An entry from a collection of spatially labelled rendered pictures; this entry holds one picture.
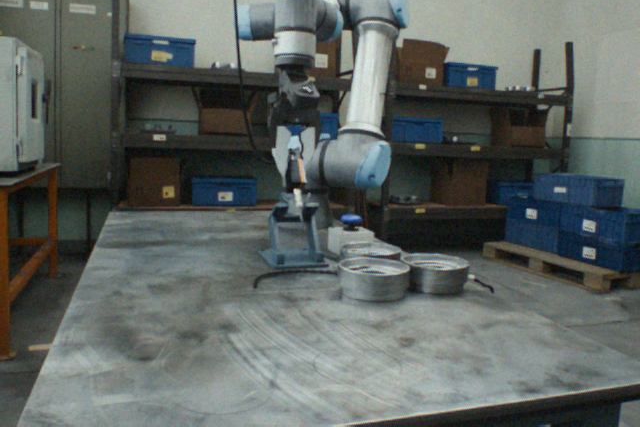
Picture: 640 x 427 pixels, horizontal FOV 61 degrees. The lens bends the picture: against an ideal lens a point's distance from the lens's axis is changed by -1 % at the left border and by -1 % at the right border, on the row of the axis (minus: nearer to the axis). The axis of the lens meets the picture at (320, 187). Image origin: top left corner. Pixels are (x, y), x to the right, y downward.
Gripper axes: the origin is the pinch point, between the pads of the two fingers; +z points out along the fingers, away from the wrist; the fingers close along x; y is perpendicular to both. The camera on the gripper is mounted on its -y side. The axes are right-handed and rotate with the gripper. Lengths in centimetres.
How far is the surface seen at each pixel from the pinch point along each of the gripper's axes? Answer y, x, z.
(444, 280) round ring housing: -26.0, -15.9, 14.9
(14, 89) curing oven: 189, 81, -28
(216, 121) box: 327, -33, -25
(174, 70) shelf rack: 321, 0, -60
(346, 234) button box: 1.3, -11.1, 12.1
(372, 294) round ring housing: -26.4, -4.2, 16.2
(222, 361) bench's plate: -41.7, 19.0, 17.8
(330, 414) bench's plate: -54, 12, 18
